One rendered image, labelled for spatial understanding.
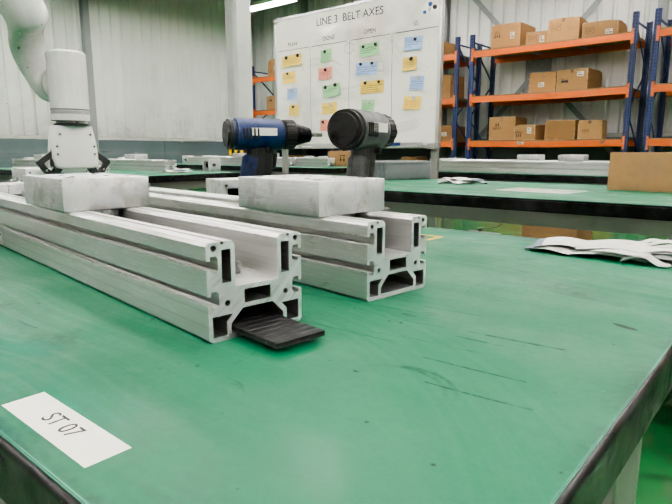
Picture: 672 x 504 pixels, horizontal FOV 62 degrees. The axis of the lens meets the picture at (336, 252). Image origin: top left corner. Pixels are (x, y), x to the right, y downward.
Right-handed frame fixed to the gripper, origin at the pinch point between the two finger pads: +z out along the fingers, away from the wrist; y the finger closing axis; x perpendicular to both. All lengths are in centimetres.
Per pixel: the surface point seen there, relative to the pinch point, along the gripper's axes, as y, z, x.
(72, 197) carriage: 23, -4, 68
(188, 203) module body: 5, -1, 62
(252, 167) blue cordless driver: -16, -6, 50
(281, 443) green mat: 30, 6, 116
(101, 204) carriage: 20, -3, 68
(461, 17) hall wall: -970, -276, -562
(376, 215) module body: -2, -2, 94
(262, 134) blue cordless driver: -17, -12, 52
